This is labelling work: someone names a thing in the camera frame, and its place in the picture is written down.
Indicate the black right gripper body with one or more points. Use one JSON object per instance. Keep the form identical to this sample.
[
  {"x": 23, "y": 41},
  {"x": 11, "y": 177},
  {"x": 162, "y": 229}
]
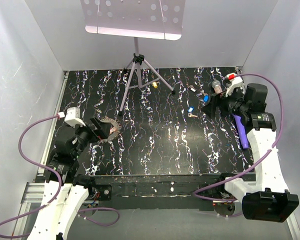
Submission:
[{"x": 227, "y": 105}]

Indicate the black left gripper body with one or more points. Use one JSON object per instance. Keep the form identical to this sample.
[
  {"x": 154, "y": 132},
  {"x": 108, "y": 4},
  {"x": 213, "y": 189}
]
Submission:
[{"x": 98, "y": 132}]

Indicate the blue key tag with key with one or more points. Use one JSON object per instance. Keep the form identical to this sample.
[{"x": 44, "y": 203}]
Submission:
[{"x": 191, "y": 112}]

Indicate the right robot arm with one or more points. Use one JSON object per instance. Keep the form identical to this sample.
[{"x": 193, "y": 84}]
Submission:
[{"x": 269, "y": 199}]

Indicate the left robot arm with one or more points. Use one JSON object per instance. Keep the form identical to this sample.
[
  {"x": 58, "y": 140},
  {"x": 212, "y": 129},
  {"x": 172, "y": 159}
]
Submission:
[{"x": 65, "y": 190}]

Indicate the metal bicycle cassette sprocket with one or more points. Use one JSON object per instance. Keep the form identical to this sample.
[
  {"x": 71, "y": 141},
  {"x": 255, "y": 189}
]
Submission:
[{"x": 114, "y": 130}]

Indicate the sprinkles filled tube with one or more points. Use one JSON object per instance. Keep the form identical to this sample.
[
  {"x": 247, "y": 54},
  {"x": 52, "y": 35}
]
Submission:
[{"x": 216, "y": 85}]

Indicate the purple plastic tool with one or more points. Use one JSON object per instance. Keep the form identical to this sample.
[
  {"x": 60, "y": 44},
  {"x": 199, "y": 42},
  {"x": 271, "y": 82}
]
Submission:
[{"x": 241, "y": 132}]

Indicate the yellow key tag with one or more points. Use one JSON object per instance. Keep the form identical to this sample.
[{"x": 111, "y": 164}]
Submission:
[{"x": 155, "y": 85}]

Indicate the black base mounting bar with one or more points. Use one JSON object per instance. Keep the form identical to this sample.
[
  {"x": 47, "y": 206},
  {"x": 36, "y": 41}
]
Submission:
[{"x": 151, "y": 192}]

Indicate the lilac music stand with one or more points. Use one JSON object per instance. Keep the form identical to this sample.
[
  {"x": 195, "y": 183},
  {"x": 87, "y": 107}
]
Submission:
[{"x": 149, "y": 19}]

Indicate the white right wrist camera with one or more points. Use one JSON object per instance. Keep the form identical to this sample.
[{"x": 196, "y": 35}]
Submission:
[{"x": 233, "y": 81}]

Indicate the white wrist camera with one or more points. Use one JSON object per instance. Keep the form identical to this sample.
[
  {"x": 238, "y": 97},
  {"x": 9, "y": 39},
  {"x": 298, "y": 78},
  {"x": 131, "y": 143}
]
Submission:
[
  {"x": 233, "y": 81},
  {"x": 73, "y": 117}
]

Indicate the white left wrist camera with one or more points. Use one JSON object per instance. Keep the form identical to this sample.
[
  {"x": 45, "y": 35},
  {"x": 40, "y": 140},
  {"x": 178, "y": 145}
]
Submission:
[{"x": 73, "y": 117}]

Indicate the aluminium frame rail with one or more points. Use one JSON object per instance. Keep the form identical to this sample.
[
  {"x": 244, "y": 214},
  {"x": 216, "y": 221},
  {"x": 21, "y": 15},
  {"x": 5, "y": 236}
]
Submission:
[{"x": 33, "y": 191}]

